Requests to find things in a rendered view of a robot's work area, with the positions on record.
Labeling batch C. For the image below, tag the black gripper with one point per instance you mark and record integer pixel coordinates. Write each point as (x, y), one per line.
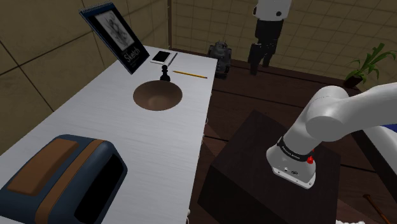
(268, 31)

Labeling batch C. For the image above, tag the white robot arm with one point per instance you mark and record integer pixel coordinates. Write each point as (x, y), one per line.
(328, 114)

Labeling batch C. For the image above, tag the yellow pencil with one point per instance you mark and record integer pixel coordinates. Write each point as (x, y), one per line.
(189, 74)

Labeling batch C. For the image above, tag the grey pen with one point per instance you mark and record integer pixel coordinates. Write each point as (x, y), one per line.
(172, 59)

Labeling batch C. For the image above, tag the black chess pawn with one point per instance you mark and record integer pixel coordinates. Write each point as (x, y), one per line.
(165, 75)

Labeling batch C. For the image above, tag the white phone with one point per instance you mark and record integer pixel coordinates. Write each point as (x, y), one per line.
(161, 57)

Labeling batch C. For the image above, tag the green potted plant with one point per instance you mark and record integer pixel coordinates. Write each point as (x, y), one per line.
(369, 66)

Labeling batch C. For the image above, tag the brown bowl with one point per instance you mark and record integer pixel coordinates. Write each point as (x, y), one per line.
(157, 95)

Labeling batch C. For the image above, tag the dark robot stand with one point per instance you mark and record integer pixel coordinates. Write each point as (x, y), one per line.
(248, 173)

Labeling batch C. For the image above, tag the white table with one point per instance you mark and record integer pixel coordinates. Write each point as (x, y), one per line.
(155, 139)

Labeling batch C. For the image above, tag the dark blue spiral sketch book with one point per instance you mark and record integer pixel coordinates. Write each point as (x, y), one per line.
(119, 37)

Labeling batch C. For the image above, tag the brown wooden stick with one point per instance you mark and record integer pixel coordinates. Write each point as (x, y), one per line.
(377, 209)

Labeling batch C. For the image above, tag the blue and brown toaster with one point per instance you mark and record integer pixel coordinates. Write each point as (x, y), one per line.
(49, 183)

